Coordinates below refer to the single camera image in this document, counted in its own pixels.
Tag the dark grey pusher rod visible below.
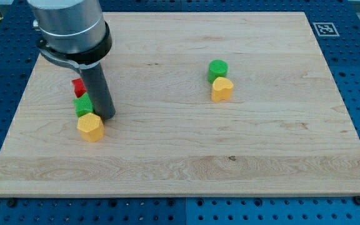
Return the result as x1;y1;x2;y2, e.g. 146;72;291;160
80;62;116;120

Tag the yellow hexagon block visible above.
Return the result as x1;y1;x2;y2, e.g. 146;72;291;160
77;112;105;143

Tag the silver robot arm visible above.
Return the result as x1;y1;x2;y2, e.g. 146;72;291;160
27;0;116;120

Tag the red block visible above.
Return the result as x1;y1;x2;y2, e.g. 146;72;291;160
71;78;87;98

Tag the green square block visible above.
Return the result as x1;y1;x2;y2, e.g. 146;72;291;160
72;92;94;118

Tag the green cylinder block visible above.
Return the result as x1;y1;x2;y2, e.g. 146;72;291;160
207;59;228;84

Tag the yellow heart block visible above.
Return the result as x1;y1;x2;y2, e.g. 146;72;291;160
211;77;234;102

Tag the black bolt front left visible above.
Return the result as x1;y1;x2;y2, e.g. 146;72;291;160
6;198;17;208

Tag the black bolt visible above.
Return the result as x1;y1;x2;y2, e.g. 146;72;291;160
353;196;360;206
6;198;17;208

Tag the wooden board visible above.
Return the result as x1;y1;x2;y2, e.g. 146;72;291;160
0;12;360;198

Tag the white fiducial marker tag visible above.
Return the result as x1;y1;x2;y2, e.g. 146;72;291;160
313;22;339;37

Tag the black bolt front right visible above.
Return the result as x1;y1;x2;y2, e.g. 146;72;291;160
353;196;360;206

